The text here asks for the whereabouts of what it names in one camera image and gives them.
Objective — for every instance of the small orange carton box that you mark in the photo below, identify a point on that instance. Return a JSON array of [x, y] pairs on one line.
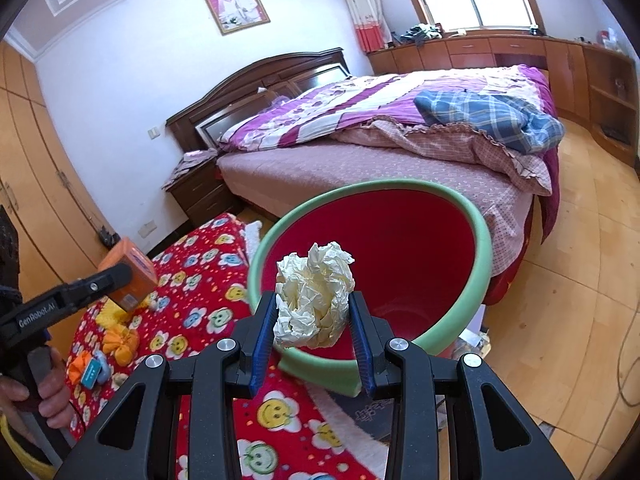
[[137, 280]]

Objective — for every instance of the yellow spiky toy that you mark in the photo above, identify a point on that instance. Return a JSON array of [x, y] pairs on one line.
[[111, 317]]

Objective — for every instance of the black power adapter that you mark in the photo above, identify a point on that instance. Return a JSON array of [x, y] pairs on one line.
[[107, 236]]

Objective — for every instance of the brown wooden wall cabinet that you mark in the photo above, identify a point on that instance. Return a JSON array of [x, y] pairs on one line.
[[565, 70]]

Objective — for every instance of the white wall socket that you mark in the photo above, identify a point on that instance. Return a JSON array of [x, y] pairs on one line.
[[147, 230]]

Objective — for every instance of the purple floral quilt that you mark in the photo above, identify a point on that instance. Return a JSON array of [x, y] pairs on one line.
[[310, 115]]

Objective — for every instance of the bed with pink sheet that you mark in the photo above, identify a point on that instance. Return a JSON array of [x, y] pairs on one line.
[[310, 175]]

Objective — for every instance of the red smiley flower blanket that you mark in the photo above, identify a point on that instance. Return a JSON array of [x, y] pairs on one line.
[[200, 285]]

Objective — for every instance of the pink frilled blanket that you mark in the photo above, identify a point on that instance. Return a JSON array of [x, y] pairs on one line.
[[425, 145]]

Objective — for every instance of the person's left forearm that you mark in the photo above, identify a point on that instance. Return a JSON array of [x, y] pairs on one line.
[[9, 432]]

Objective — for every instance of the light wooden wardrobe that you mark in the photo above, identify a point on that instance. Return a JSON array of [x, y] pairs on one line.
[[35, 160]]

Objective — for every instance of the red bucket with green rim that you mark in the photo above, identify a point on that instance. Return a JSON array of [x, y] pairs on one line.
[[415, 260]]

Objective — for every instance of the small orange scrap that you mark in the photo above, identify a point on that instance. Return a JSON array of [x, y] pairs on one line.
[[75, 370]]

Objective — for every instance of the white paper ball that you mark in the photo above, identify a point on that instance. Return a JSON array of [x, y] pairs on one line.
[[312, 300]]

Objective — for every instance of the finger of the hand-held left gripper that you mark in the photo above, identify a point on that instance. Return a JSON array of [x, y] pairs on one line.
[[95, 286]]

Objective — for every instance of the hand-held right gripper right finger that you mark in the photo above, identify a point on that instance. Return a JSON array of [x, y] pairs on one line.
[[362, 355]]

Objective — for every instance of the dark wooden nightstand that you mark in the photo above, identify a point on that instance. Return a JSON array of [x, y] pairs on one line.
[[200, 197]]

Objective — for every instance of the blue plaid cloth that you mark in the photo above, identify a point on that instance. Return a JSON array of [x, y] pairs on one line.
[[480, 110]]

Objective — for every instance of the white wall switch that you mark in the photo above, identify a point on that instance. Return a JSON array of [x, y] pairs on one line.
[[153, 133]]

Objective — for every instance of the dark wooden headboard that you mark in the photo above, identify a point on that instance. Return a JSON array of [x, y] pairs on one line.
[[240, 80]]

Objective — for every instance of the white and red box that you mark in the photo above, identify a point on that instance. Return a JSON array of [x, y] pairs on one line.
[[607, 39]]

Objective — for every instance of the person's left hand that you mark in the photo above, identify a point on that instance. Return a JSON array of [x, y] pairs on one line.
[[52, 390]]

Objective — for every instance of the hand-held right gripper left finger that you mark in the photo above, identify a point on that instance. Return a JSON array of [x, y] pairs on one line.
[[262, 345]]

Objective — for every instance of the small teal box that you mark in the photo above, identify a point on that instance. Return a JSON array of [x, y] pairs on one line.
[[92, 373]]

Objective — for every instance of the patterned nightstand cloth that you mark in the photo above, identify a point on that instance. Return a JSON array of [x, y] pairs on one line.
[[190, 160]]

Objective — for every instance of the red and white curtain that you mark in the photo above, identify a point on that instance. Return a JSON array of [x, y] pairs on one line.
[[365, 5]]

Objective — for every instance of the pile of clothes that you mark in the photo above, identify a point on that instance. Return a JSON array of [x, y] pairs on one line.
[[422, 34]]

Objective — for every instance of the orange spiky toy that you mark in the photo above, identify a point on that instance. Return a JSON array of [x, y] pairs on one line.
[[120, 344]]

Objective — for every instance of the framed wall photo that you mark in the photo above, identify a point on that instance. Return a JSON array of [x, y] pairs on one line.
[[236, 6]]

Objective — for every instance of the clear plastic sheet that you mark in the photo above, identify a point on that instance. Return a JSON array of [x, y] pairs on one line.
[[470, 340]]

